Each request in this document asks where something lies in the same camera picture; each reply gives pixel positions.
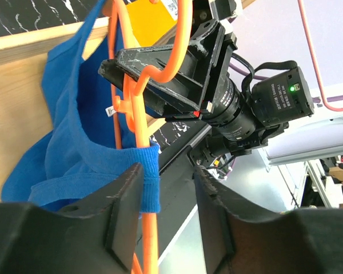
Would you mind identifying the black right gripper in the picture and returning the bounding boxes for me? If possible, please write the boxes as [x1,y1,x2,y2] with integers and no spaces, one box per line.
[98,19,259,142]

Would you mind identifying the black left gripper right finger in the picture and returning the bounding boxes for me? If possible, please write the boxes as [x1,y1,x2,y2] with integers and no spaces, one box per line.
[193,166,343,273]

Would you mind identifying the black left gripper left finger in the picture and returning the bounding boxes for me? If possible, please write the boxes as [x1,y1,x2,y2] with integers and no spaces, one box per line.
[0,163,143,273]

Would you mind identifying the orange plastic hanger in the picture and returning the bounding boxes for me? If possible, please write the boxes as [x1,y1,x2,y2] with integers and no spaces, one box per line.
[102,1,193,273]

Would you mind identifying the blue tank top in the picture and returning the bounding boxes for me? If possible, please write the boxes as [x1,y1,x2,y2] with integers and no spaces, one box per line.
[1,1,160,213]

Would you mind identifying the pink wire hanger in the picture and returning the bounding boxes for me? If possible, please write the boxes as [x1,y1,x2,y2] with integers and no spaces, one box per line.
[297,0,343,112]

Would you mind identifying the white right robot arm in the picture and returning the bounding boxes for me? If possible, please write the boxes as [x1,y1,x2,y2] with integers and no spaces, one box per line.
[143,19,314,166]

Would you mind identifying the yellow padded envelope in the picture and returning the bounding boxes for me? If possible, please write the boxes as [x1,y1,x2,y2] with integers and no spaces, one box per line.
[126,0,178,47]

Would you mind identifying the wooden clothes rack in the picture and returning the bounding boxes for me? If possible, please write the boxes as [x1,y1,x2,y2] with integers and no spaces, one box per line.
[0,0,258,203]

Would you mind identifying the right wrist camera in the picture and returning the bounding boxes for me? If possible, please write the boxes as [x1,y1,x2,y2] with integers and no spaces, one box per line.
[193,0,243,23]

